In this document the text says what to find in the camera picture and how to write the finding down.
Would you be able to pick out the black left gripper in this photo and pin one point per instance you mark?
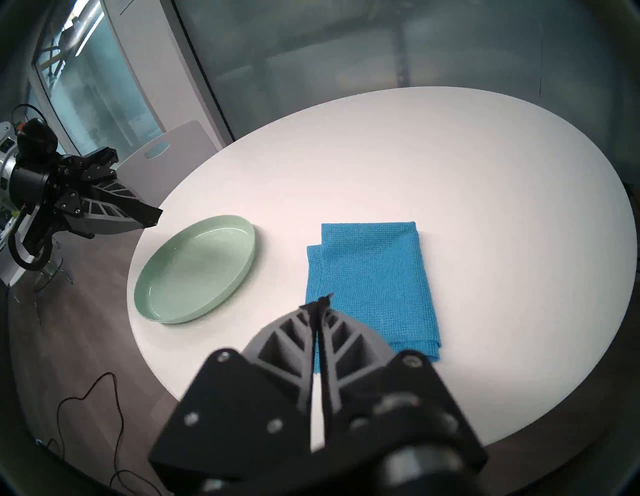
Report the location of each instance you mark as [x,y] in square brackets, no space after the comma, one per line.
[45,185]

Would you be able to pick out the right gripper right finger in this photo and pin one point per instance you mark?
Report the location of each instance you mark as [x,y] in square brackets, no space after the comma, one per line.
[390,395]

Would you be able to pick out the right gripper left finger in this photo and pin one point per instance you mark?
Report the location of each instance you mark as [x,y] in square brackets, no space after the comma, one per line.
[240,410]

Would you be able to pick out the blue microfibre napkin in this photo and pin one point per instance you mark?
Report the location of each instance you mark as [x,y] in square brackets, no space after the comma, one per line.
[380,285]

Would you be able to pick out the pale green plate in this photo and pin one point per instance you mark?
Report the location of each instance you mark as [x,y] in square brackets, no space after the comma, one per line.
[197,270]

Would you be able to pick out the white chair with metal legs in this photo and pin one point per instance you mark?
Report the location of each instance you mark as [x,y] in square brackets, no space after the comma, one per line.
[160,155]

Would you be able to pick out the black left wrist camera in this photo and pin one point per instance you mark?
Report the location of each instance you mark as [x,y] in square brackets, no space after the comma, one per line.
[35,140]

